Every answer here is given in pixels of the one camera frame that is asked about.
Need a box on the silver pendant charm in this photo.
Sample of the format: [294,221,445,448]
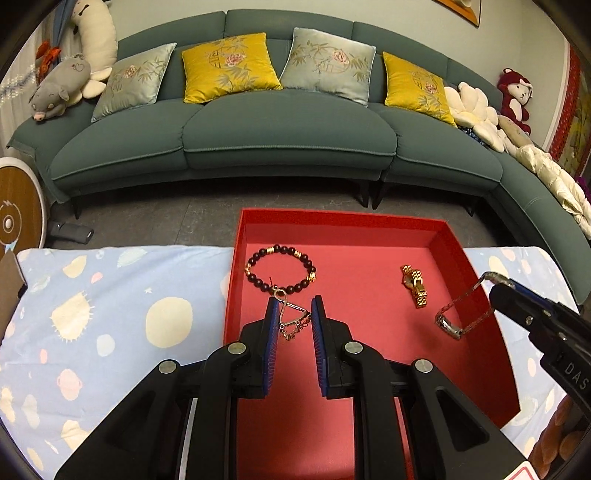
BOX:
[273,286,311,341]

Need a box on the silver wristwatch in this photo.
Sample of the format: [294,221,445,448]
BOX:
[435,271,511,340]

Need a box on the dark bead bracelet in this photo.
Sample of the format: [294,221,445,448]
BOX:
[244,244,318,295]

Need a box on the gold wristwatch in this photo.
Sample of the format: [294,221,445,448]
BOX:
[401,265,428,309]

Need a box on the person's right hand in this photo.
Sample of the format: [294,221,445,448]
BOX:
[528,396,584,479]

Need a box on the red shallow tray box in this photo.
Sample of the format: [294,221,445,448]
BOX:
[224,209,519,479]

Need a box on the cream quilted blanket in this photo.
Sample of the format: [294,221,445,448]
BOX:
[514,143,591,241]

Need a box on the tan small cushion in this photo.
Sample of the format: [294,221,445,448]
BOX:
[498,115,533,148]

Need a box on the dark green sectional sofa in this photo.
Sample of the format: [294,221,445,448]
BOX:
[6,8,591,292]

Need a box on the blue patterned bed sheet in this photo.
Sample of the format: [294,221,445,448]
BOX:
[0,245,581,480]

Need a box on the cream flower-shaped cushion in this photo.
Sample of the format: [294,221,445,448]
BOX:
[445,82,506,153]

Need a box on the red monkey plush toy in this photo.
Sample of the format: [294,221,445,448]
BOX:
[497,68,533,135]

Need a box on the yellow embroidered cushion right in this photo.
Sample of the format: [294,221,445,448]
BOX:
[383,52,457,127]

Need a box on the yellow embroidered cushion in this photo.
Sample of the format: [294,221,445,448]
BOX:
[383,52,457,127]
[181,32,283,104]

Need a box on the red hanging decoration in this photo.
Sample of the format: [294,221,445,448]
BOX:
[550,44,581,162]

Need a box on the yellow embroidered cushion left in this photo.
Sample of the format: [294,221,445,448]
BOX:
[181,32,283,104]

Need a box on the grey-green embroidered cushion centre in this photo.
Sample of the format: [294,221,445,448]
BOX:
[280,27,377,107]

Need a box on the grey-green embroidered cushion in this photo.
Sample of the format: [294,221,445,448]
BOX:
[280,27,377,107]
[91,42,176,123]

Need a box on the brown folded cloth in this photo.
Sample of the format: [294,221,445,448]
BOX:
[0,251,27,340]

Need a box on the grey-green embroidered cushion left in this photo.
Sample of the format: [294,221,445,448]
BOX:
[91,42,176,123]

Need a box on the round wooden white exercise device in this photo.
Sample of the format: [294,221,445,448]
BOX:
[0,157,48,257]

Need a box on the grey pig plush toy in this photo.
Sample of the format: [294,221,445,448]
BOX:
[29,56,91,122]

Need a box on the white long plush toy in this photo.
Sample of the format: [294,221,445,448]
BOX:
[71,0,118,99]

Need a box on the framed wall picture right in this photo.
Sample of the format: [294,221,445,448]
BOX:
[436,0,482,27]

